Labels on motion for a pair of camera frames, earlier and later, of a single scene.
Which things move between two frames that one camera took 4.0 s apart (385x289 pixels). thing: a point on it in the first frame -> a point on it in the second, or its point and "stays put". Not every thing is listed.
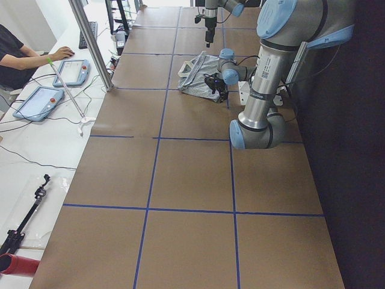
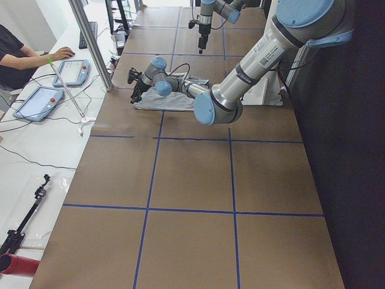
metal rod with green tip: x=51 y=62 stays put
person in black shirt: x=18 y=62 stays put
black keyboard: x=82 y=43 stays put
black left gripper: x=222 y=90 -> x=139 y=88
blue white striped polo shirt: x=192 y=82 -> x=150 y=99
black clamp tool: x=14 y=236 stays put
